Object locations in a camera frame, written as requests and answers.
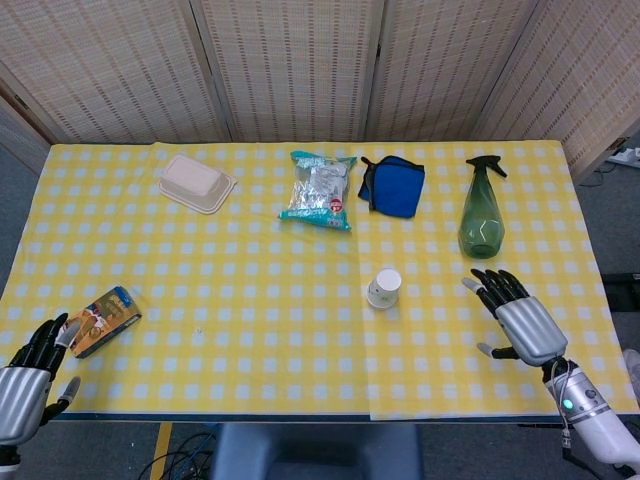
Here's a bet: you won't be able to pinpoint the bamboo folding screen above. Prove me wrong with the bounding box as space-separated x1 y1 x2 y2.
0 0 640 182

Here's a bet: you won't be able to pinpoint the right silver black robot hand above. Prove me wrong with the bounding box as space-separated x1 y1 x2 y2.
461 268 570 369

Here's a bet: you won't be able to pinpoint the blue grey chair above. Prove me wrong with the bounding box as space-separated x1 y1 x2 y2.
209 422 425 480

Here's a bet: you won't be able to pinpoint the white paper cup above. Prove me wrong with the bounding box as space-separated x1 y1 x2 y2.
366 268 403 311

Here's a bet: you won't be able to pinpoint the yellow checkered tablecloth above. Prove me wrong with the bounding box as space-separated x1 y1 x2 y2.
0 141 640 421

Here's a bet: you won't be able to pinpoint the black floor cables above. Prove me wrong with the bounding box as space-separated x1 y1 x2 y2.
139 424 221 480

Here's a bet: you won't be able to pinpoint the small yellow snack box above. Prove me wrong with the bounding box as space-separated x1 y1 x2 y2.
63 285 143 360

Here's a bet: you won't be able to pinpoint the blue folded cloth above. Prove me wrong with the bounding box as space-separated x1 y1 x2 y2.
357 155 427 219

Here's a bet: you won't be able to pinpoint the green plastic spray bottle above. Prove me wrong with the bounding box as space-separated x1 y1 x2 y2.
458 155 509 260

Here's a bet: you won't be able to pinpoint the white power strip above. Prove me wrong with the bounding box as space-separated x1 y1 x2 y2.
609 145 640 168

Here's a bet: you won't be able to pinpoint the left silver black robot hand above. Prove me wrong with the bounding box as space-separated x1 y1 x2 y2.
0 313 82 446

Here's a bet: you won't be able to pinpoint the teal snack bag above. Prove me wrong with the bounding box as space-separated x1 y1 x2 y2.
278 150 358 233

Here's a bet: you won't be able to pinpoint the beige lidded food container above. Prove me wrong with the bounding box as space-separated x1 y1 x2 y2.
158 154 239 216

